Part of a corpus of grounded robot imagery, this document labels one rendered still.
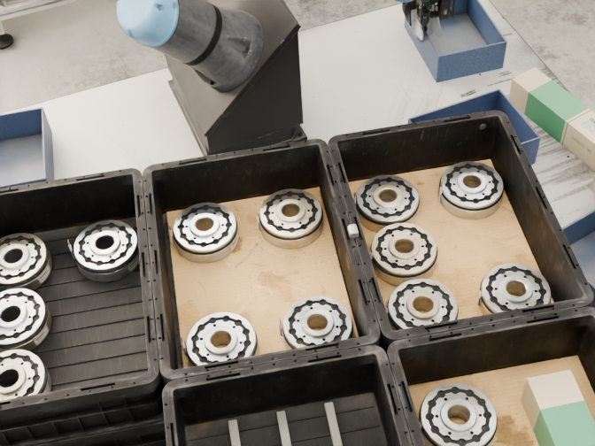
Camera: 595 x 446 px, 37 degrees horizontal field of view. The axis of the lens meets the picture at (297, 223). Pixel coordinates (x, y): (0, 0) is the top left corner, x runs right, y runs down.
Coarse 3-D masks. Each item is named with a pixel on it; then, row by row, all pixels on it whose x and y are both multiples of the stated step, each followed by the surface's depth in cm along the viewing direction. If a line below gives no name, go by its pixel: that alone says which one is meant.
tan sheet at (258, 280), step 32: (320, 192) 150; (256, 224) 147; (256, 256) 142; (288, 256) 142; (320, 256) 142; (192, 288) 139; (224, 288) 138; (256, 288) 138; (288, 288) 138; (320, 288) 138; (192, 320) 135; (256, 320) 134; (352, 320) 134
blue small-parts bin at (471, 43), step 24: (456, 0) 196; (408, 24) 195; (456, 24) 197; (480, 24) 193; (432, 48) 183; (456, 48) 192; (480, 48) 182; (504, 48) 184; (432, 72) 187; (456, 72) 185; (480, 72) 187
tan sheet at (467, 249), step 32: (480, 160) 153; (352, 192) 150; (416, 224) 145; (448, 224) 145; (480, 224) 144; (512, 224) 144; (448, 256) 140; (480, 256) 140; (512, 256) 140; (384, 288) 137; (448, 288) 136
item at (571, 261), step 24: (432, 120) 146; (456, 120) 146; (480, 120) 146; (504, 120) 145; (336, 144) 143; (336, 168) 140; (528, 168) 138; (552, 216) 132; (360, 240) 131; (576, 264) 126; (384, 312) 122; (504, 312) 121; (528, 312) 121; (384, 336) 120; (408, 336) 120
